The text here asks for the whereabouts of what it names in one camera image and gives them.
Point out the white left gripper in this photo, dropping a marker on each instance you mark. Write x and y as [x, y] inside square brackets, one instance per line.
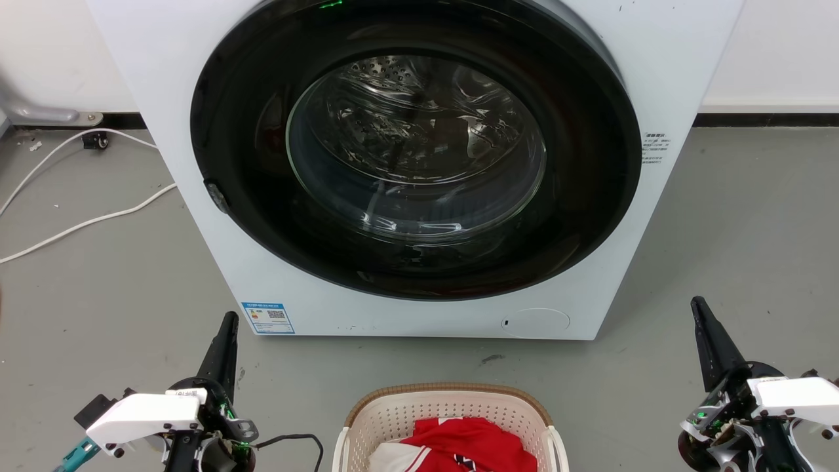
[147, 416]

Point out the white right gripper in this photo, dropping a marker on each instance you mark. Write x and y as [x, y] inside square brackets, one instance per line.
[793, 396]

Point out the cream plastic laundry basket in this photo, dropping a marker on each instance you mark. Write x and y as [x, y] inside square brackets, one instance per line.
[393, 419]

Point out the blue QR label sticker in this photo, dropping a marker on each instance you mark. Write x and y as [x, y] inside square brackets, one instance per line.
[267, 318]

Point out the round white filter cover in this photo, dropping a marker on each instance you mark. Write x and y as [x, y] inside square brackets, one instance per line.
[537, 322]

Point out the white garment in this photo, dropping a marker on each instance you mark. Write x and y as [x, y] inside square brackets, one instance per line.
[393, 459]

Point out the small printed text sticker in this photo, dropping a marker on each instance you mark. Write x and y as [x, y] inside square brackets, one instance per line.
[655, 148]

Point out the small black caster wheel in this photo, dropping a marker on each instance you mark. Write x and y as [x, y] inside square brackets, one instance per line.
[96, 140]

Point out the red garment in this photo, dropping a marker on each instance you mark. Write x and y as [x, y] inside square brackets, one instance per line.
[472, 442]

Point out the round black washer door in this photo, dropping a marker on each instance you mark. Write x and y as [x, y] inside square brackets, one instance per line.
[262, 98]

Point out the white front-load washing machine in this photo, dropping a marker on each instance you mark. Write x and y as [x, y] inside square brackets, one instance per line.
[682, 65]

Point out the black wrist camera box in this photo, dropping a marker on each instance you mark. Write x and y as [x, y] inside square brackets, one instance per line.
[95, 410]

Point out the grey metal frame leg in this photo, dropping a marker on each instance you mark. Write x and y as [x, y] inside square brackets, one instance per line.
[46, 114]

